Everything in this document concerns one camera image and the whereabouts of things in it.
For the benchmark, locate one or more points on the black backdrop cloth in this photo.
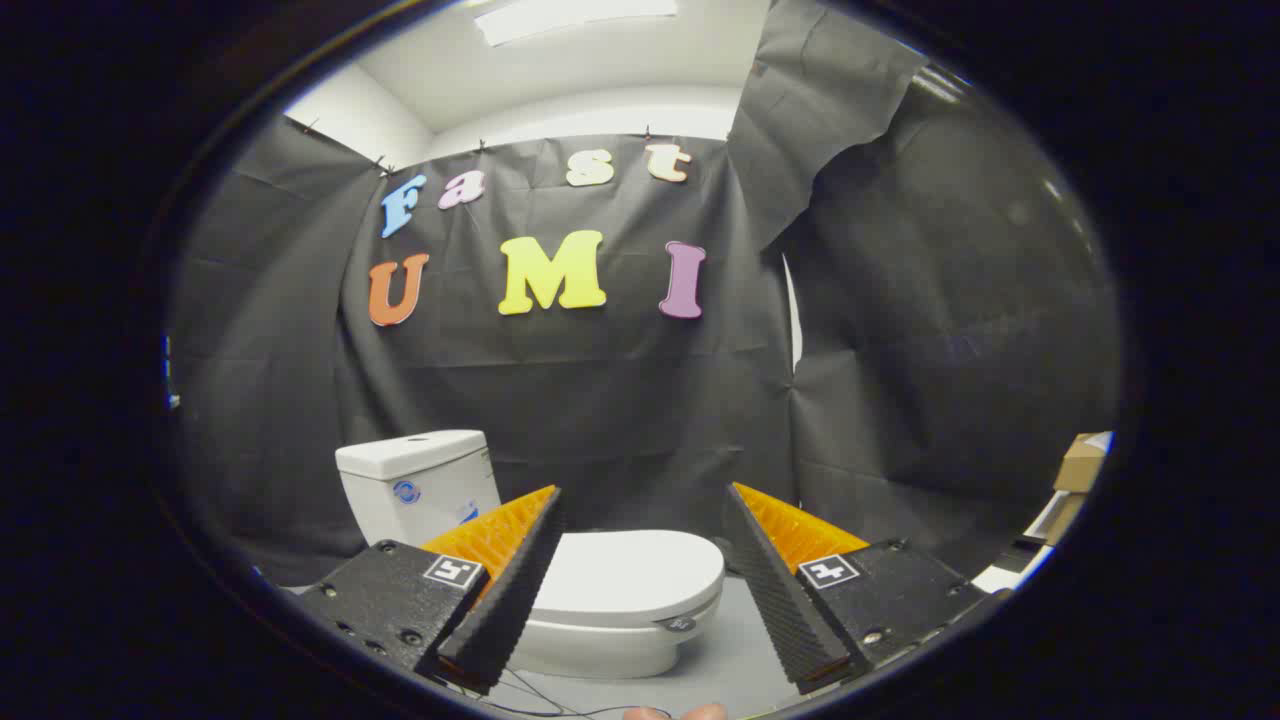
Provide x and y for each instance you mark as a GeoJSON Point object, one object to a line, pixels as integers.
{"type": "Point", "coordinates": [620, 400]}

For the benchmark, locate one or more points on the brown cardboard box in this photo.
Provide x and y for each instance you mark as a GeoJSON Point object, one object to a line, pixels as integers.
{"type": "Point", "coordinates": [1082, 465]}

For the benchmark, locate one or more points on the white toilet lid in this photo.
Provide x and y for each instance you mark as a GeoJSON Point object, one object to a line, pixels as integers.
{"type": "Point", "coordinates": [630, 570]}

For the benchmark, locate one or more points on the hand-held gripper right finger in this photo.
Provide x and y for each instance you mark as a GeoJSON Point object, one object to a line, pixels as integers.
{"type": "Point", "coordinates": [785, 600]}

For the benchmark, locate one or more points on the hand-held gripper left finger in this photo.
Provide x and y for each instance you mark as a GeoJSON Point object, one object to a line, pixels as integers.
{"type": "Point", "coordinates": [505, 600]}

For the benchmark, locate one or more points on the white toilet tank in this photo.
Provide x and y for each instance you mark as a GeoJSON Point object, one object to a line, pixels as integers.
{"type": "Point", "coordinates": [420, 480]}

